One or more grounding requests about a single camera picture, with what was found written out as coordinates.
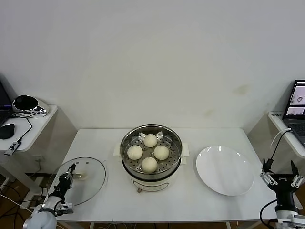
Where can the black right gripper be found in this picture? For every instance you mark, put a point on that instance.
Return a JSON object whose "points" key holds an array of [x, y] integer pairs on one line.
{"points": [[283, 188]]}

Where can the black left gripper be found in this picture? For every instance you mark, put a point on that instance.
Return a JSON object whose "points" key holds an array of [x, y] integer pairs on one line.
{"points": [[64, 182]]}

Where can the round glass pot lid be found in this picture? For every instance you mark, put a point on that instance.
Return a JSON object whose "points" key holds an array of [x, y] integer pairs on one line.
{"points": [[95, 171]]}

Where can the white steamed baozi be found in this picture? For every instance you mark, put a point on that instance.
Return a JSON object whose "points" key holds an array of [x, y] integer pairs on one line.
{"points": [[149, 164], [134, 152], [150, 140], [161, 152]]}

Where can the perforated steel steamer basket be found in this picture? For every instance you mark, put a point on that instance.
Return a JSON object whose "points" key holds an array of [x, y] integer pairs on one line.
{"points": [[171, 148]]}

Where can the white table leg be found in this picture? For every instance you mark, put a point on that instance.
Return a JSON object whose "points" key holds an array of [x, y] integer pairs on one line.
{"points": [[227, 226], [92, 226]]}

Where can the white side table with label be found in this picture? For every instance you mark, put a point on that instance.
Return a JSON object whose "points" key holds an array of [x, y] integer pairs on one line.
{"points": [[276, 122]]}

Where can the white round plate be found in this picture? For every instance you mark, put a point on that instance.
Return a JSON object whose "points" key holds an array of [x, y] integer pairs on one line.
{"points": [[224, 171]]}

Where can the white printed label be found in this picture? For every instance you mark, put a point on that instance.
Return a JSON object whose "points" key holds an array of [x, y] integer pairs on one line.
{"points": [[276, 114]]}

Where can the grey usb hub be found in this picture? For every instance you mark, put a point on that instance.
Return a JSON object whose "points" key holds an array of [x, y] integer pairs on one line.
{"points": [[12, 148]]}

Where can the black computer mouse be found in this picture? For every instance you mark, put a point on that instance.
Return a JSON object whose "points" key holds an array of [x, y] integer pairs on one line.
{"points": [[7, 131]]}

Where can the white electric cooking pot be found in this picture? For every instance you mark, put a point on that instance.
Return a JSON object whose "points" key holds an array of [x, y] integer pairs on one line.
{"points": [[152, 184]]}

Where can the chrome and black device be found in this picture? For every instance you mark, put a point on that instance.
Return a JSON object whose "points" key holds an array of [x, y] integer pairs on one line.
{"points": [[26, 105]]}

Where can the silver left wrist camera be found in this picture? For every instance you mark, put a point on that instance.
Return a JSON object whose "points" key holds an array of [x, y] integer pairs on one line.
{"points": [[65, 207]]}

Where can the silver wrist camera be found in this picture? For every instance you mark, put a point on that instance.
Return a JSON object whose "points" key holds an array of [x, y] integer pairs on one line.
{"points": [[65, 207], [297, 220]]}

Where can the white wall socket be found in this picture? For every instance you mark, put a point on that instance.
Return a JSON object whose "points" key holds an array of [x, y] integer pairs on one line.
{"points": [[40, 160]]}

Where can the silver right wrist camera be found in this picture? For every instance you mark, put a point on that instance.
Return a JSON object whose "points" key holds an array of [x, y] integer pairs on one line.
{"points": [[297, 220]]}

